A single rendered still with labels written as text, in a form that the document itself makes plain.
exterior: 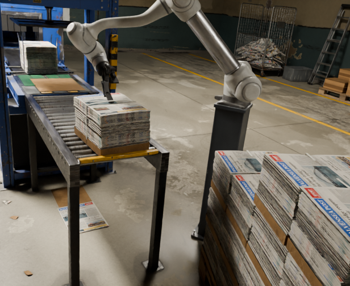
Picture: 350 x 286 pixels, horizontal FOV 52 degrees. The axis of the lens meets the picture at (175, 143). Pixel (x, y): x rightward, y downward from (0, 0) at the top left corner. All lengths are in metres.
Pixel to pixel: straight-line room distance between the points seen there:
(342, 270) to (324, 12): 9.13
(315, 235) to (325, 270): 0.10
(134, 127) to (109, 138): 0.15
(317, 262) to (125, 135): 1.13
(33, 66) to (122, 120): 2.04
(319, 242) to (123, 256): 1.58
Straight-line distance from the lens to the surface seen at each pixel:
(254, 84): 2.03
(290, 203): 1.28
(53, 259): 2.50
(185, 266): 2.45
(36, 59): 3.76
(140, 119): 1.90
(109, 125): 1.82
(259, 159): 1.99
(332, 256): 1.11
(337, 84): 8.25
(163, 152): 1.98
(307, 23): 10.27
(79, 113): 2.07
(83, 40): 2.06
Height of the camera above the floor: 1.58
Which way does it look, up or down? 21 degrees down
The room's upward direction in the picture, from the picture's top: 6 degrees clockwise
